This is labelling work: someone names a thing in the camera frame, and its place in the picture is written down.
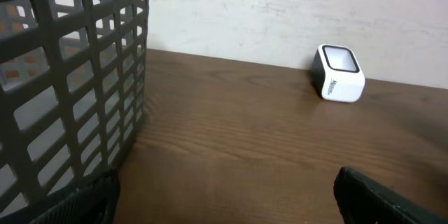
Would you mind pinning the white barcode scanner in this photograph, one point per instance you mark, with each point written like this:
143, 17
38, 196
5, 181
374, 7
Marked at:
336, 74

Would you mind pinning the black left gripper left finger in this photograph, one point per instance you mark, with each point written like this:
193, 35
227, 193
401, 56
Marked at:
95, 202

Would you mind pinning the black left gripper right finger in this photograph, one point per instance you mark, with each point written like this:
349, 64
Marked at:
362, 200

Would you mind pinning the grey plastic basket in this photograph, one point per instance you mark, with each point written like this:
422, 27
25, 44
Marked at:
72, 96

